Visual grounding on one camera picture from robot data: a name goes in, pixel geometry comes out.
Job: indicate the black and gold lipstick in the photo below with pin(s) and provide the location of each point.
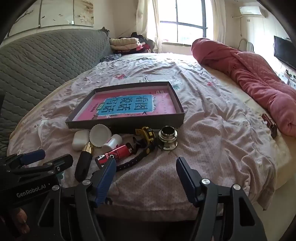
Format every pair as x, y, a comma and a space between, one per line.
83, 164

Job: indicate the black hair clip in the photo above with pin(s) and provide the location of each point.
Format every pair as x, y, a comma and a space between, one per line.
135, 143

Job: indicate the cluttered television cabinet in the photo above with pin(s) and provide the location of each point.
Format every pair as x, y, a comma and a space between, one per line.
289, 76

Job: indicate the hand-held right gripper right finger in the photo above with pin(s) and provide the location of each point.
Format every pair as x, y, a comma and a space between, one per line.
185, 178

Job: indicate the small white bottle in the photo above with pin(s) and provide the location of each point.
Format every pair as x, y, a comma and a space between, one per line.
113, 142

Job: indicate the cream curtain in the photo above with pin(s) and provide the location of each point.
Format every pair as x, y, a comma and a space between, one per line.
148, 23
217, 20

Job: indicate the dark patterned cloth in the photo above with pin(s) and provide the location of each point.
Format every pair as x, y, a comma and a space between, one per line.
111, 58

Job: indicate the grey shallow cardboard box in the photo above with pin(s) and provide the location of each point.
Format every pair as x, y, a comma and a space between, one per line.
124, 122

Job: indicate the dark red small case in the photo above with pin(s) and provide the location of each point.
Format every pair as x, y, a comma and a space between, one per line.
270, 125

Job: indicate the pile of dark clothes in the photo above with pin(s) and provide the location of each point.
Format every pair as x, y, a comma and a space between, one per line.
145, 45

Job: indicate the pink floral bed sheet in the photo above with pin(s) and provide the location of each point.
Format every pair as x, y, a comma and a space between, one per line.
208, 139

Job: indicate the pink and blue book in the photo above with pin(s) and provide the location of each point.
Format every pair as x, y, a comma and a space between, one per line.
161, 104

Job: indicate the dark framed window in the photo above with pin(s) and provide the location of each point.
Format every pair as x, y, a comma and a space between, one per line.
185, 20

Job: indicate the person's left hand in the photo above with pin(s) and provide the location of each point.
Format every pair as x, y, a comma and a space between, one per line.
22, 220

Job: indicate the rolled pink quilt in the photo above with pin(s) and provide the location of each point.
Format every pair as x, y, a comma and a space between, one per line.
254, 76

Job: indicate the white ridged jar lid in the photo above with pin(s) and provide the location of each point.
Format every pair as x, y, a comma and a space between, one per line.
99, 136

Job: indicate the grey quilted headboard cover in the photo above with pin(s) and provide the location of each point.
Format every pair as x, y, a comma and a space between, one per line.
46, 69

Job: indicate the white air conditioner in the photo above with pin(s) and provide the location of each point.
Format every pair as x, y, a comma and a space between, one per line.
252, 11

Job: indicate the red and black tube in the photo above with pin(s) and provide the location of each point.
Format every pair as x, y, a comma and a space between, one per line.
120, 151

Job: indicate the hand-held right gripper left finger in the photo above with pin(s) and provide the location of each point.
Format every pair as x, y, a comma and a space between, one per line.
106, 178

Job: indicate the cream folded blanket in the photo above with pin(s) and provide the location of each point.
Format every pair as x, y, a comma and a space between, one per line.
124, 42

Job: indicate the cream mattress sheet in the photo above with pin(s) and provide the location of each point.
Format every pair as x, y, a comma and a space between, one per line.
285, 150

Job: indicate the black television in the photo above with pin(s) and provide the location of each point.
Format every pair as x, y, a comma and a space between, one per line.
283, 51

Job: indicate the white earbud case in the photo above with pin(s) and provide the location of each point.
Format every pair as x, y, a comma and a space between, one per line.
79, 140

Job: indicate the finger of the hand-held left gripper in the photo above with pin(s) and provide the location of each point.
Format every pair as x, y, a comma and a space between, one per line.
32, 156
62, 161

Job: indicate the painted wall art panel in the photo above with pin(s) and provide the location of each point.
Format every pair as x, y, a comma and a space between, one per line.
57, 14

